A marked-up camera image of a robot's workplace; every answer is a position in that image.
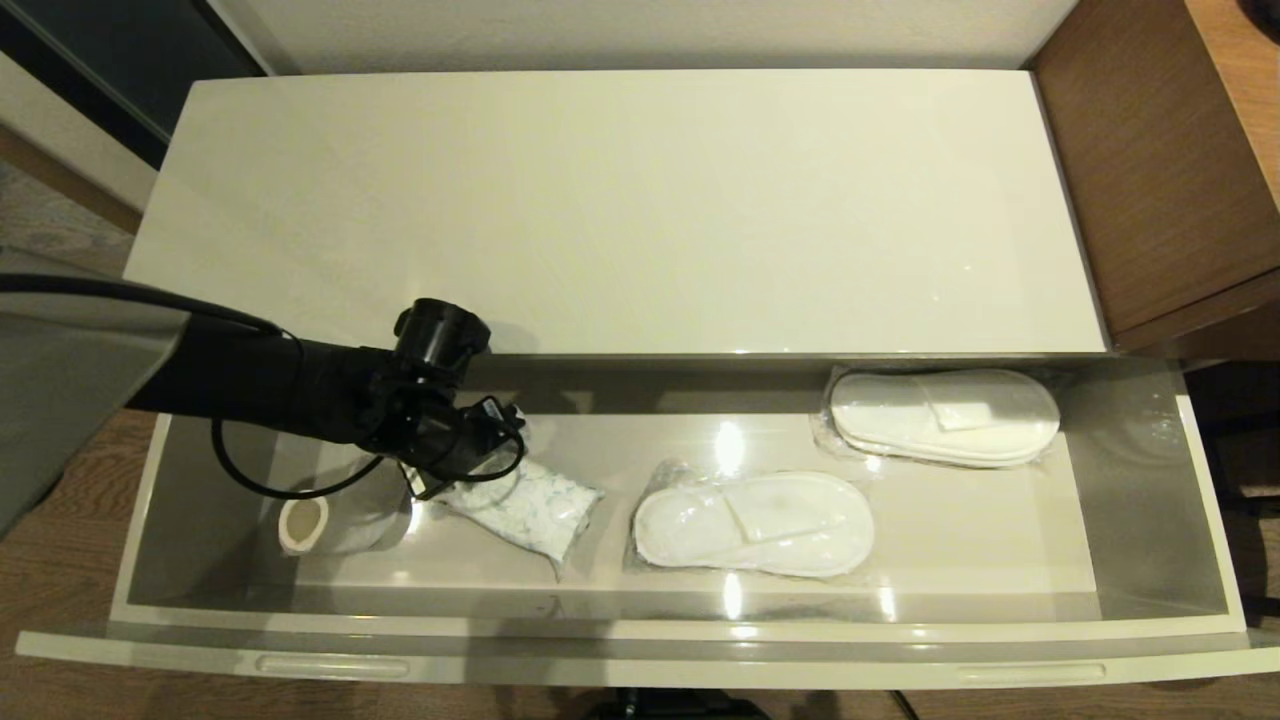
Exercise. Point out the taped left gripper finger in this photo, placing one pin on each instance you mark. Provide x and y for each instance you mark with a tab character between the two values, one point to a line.
515	432

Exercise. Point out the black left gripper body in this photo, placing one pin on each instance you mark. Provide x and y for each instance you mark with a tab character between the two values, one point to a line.
440	435

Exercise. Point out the blue patterned tissue pack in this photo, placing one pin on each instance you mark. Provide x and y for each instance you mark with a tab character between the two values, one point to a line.
540	510

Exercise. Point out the white glossy drawer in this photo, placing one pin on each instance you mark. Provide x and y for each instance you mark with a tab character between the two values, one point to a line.
960	540

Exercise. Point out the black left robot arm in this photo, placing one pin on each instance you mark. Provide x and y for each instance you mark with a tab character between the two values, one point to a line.
260	385

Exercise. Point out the black silver robot base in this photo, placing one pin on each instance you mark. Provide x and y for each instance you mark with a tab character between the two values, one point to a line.
670	705

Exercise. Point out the grey roll with beige core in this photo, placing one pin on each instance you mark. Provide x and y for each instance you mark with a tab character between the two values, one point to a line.
360	525

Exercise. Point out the white glossy cabinet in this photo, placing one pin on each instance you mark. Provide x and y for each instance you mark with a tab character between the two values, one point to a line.
600	200

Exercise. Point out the white slippers in plastic bag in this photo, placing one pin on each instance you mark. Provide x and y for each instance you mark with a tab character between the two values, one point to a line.
750	525
950	415

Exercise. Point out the dark sliding door panel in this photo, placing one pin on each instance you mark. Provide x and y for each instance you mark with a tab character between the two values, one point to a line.
120	60

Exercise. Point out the brown wooden cabinet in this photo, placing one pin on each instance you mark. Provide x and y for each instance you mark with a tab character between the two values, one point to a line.
1150	150

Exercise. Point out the dark round object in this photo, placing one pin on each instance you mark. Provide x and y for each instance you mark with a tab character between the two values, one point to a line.
1262	6

